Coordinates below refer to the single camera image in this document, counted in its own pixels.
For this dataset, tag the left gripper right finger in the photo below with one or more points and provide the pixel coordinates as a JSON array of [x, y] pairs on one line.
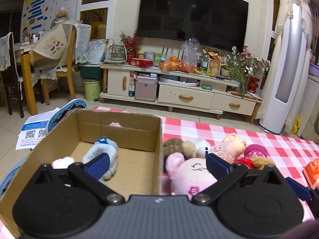
[[228, 176]]

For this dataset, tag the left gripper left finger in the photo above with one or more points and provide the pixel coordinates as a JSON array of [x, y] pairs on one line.
[[106, 196]]

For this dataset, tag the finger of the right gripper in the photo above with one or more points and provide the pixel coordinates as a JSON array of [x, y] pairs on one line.
[[302, 192]]

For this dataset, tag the white fluffy plush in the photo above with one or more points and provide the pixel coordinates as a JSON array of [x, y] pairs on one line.
[[63, 163]]

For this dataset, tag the brown beige small plush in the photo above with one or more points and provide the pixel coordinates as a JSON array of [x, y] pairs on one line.
[[177, 145]]

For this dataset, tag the orange teddy plush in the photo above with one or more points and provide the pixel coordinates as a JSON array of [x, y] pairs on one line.
[[239, 145]]

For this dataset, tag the brown bear red hood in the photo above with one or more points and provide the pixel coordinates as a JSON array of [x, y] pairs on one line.
[[255, 163]]

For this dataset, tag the magenta fuzzy sock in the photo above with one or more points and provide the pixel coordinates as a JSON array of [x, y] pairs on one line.
[[255, 150]]

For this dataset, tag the pink round plush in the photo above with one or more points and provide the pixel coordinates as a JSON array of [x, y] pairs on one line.
[[188, 177]]

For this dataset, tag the red checkered tablecloth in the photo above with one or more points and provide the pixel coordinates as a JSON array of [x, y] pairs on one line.
[[290, 155]]

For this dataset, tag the cardboard box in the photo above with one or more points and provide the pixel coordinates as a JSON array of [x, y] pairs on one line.
[[139, 157]]

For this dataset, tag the paper sheet with QR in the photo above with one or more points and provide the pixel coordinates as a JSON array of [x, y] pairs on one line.
[[33, 130]]

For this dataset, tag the green waste bin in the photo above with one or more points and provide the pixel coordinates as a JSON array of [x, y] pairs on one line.
[[92, 89]]

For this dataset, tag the white tower air conditioner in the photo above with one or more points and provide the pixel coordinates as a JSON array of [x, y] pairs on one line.
[[287, 78]]

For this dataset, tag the red vase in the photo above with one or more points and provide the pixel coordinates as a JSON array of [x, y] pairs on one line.
[[253, 85]]

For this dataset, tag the cream TV cabinet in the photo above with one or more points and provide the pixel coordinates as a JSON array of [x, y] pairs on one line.
[[178, 89]]

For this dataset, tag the pink storage box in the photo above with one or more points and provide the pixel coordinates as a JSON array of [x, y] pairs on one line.
[[146, 88]]

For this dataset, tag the potted flower plant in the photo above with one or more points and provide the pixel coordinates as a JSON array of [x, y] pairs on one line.
[[243, 66]]

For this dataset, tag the bag of oranges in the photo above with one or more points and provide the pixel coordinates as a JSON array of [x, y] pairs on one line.
[[172, 64]]

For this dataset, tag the red gift box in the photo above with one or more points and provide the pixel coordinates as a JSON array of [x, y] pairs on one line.
[[140, 63]]

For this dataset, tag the glass kettle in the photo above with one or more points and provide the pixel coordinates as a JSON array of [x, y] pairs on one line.
[[115, 53]]

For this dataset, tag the wooden chair with covers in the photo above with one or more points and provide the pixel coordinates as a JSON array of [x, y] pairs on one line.
[[75, 53]]

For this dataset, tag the clear plastic bag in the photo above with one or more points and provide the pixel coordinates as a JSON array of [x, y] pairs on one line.
[[189, 48]]

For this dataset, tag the black flat television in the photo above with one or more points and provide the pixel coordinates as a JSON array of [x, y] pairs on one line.
[[219, 24]]

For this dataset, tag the wooden photo frame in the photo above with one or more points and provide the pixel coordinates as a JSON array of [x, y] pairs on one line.
[[213, 68]]

